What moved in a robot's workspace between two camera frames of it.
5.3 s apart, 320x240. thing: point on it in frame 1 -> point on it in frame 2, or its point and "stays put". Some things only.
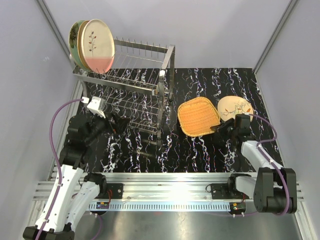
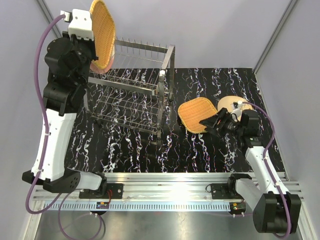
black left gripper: (120, 123) -> (90, 43)
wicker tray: (196, 115) -> (104, 34)
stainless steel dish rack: (141, 78) stays put
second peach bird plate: (229, 106) stays put
